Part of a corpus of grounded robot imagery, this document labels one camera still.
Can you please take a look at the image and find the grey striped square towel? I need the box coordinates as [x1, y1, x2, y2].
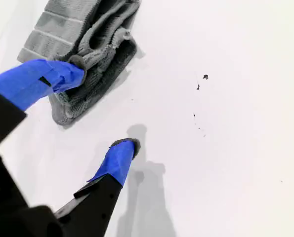
[17, 0, 143, 127]

